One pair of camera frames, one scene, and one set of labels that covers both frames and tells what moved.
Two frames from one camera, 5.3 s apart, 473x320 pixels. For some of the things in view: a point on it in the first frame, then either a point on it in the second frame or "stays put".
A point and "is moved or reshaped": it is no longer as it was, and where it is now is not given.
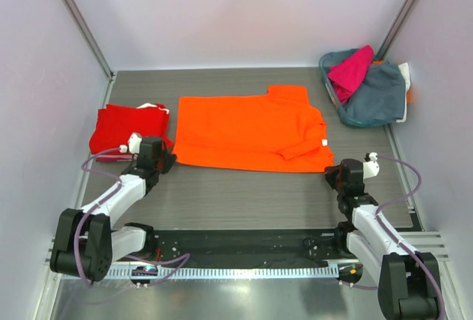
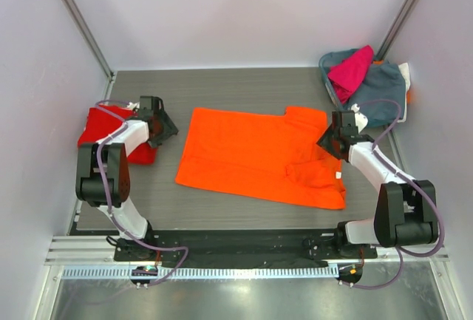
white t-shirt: x=404 y=69 stays put
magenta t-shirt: x=348 y=75 stays put
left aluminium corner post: x=84 y=25 stays put
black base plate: x=255 y=247 stays put
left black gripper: x=170 y=159 -> x=169 y=129
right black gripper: x=331 y=173 -> x=333 y=142
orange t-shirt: x=281 y=131 is moved or reshaped
